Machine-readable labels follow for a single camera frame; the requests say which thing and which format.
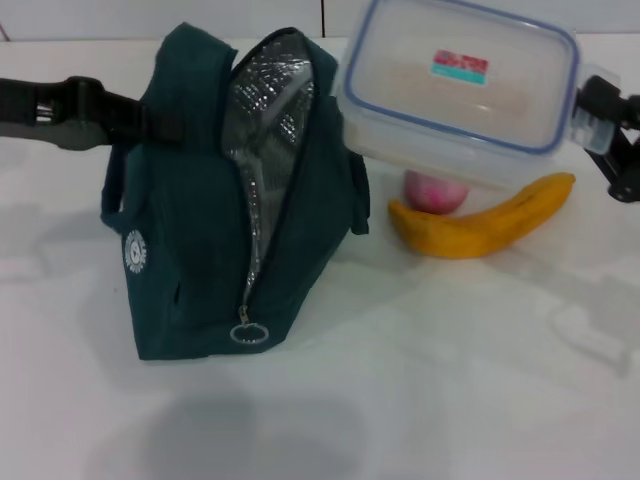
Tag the dark teal insulated lunch bag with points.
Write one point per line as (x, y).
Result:
(185, 225)

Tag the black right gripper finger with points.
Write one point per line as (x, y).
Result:
(625, 187)
(627, 112)

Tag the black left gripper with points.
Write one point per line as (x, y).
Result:
(20, 100)

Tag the pink peach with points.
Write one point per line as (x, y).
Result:
(435, 192)

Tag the clear food container blue seal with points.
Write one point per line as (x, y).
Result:
(450, 100)

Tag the yellow banana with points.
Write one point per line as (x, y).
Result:
(475, 235)

